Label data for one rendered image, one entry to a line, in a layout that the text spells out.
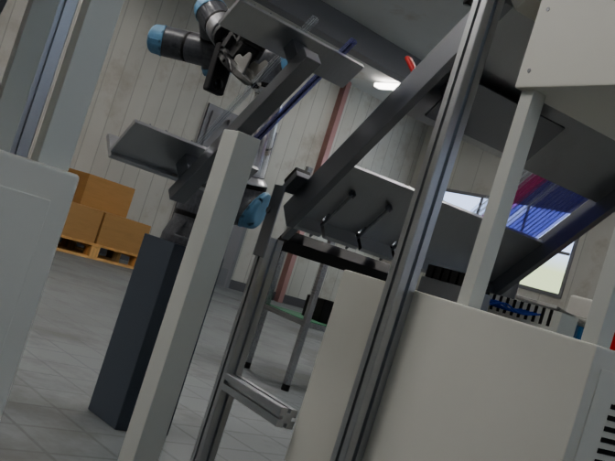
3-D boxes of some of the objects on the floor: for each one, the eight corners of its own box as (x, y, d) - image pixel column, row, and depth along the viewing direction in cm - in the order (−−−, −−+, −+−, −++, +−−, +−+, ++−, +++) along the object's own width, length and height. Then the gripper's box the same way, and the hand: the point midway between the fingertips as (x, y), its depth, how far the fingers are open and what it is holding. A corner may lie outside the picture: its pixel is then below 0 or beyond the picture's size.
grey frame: (176, 502, 195) (424, -275, 202) (428, 535, 235) (628, -114, 242) (295, 629, 148) (612, -391, 155) (586, 642, 188) (826, -167, 195)
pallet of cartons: (104, 255, 997) (126, 187, 1000) (152, 275, 909) (176, 201, 913) (-20, 222, 901) (5, 146, 904) (20, 241, 813) (48, 157, 817)
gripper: (221, 7, 192) (253, 52, 177) (255, 26, 198) (288, 69, 183) (201, 39, 195) (231, 86, 180) (235, 56, 201) (266, 102, 187)
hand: (251, 85), depth 184 cm, fingers closed, pressing on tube
